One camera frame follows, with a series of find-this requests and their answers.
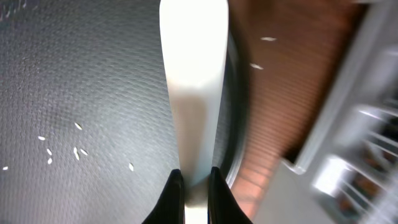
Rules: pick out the round black tray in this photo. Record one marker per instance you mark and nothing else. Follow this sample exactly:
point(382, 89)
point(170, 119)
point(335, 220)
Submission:
point(87, 133)

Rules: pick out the grey dishwasher rack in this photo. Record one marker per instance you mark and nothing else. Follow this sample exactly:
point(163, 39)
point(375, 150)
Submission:
point(347, 170)

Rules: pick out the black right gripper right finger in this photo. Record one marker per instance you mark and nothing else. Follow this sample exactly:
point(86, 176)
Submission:
point(222, 206)

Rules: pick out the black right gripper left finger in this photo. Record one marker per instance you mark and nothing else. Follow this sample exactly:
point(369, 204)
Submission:
point(169, 208)

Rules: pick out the white plastic knife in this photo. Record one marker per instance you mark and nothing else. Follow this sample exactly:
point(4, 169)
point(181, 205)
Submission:
point(194, 39)

